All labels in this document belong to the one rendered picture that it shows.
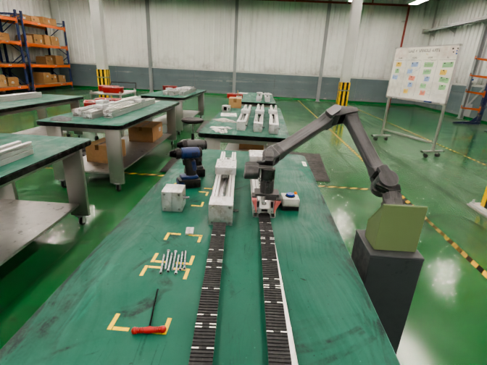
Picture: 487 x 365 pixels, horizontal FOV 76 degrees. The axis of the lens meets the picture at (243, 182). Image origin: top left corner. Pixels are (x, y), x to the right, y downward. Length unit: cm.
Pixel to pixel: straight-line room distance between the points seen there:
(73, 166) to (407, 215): 251
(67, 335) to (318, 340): 61
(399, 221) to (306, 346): 63
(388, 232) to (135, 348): 92
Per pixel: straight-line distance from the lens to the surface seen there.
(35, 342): 95
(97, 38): 1254
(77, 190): 303
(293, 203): 148
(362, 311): 101
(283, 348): 80
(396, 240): 132
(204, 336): 82
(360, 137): 145
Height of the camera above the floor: 141
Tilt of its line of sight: 20 degrees down
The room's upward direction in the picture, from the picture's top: 3 degrees clockwise
